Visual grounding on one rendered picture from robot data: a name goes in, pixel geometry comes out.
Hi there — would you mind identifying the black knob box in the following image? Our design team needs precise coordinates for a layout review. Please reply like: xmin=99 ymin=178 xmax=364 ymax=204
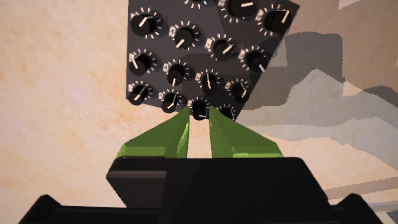
xmin=126 ymin=0 xmax=300 ymax=121

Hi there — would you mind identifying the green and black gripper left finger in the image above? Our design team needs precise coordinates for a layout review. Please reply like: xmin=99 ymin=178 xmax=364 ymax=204
xmin=114 ymin=106 xmax=190 ymax=160

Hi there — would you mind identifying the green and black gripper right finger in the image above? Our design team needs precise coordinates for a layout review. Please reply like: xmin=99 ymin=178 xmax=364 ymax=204
xmin=209 ymin=106 xmax=284 ymax=158

